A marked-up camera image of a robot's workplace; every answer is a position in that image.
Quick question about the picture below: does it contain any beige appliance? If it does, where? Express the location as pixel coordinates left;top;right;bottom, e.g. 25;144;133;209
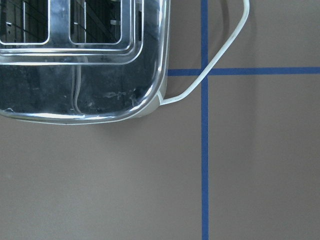
0;0;171;125

